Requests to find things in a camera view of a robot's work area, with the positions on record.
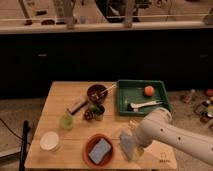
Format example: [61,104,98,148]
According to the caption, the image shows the light blue towel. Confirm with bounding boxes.
[119,131,136,161]

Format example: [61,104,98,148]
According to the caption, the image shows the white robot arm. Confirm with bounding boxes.
[133,107,213,166]

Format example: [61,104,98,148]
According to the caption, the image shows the green plastic cup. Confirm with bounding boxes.
[59,114,74,131]

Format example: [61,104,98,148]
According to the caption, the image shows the white plastic cup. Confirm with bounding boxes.
[39,131,60,151]

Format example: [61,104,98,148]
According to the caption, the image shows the blue sponge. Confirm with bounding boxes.
[89,139,112,164]

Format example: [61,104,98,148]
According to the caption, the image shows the terracotta orange bowl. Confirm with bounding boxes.
[82,134,115,169]

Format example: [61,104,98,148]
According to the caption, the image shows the brown pine cone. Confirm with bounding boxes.
[83,109,94,121]

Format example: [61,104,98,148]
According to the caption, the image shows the green plastic tray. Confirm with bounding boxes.
[116,80,172,117]

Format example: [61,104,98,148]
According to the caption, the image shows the orange ball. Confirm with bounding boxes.
[144,86,155,97]

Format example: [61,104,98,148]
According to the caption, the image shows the white spoon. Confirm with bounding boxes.
[92,83,116,99]

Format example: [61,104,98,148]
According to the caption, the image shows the dark brown bowl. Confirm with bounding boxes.
[87,84,108,104]

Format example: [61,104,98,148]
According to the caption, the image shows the brown rectangular block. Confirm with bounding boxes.
[66,99,87,115]

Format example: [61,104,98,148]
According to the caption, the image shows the black stand pole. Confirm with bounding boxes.
[19,120,30,171]

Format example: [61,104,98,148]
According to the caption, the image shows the white handled brush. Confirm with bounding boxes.
[127,101,159,112]

